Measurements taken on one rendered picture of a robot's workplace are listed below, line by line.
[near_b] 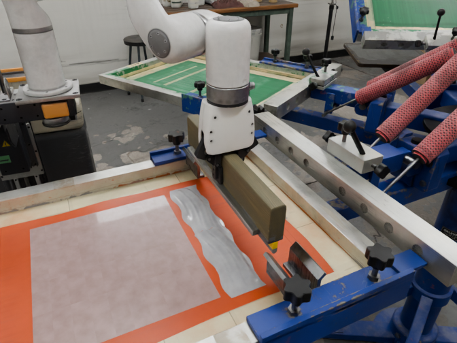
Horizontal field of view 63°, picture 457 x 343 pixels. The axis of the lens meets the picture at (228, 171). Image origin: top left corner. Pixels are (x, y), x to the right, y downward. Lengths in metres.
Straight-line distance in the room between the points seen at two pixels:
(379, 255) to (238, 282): 0.25
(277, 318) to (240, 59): 0.41
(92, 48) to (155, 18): 3.89
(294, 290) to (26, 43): 0.86
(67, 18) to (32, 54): 3.35
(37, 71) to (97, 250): 0.51
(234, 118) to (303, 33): 4.88
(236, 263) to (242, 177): 0.18
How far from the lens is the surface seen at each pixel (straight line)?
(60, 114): 1.13
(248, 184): 0.64
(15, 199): 0.98
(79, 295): 0.74
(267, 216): 0.60
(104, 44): 4.52
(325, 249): 0.80
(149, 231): 0.83
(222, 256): 0.75
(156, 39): 0.64
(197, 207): 0.88
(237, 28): 0.62
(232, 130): 0.68
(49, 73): 1.11
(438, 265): 0.74
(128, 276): 0.75
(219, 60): 0.62
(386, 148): 1.03
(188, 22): 0.65
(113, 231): 0.85
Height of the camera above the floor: 1.49
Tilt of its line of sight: 32 degrees down
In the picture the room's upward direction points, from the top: straight up
